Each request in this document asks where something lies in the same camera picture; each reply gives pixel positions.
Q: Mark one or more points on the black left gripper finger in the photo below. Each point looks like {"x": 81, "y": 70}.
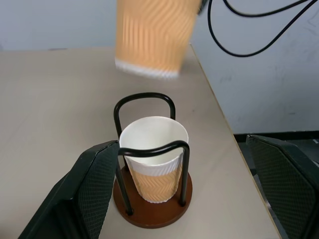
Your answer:
{"x": 82, "y": 194}
{"x": 286, "y": 189}

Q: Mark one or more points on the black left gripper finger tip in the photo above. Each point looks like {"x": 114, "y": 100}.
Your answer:
{"x": 202, "y": 6}

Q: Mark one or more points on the ribbed tan paper cup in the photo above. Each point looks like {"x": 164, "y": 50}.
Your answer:
{"x": 154, "y": 159}
{"x": 152, "y": 37}

